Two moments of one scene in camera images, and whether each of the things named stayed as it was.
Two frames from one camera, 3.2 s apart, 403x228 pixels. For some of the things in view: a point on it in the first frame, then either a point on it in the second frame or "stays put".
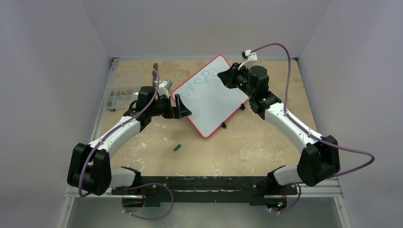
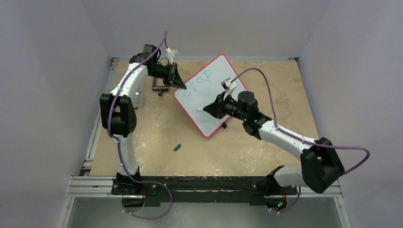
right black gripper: x=232 y=75 to x=221 y=107
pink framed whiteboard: x=211 y=102 stays put
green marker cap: x=177 y=147 stays put
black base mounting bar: x=157 y=191 stays put
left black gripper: x=177 y=112 to x=174 y=78
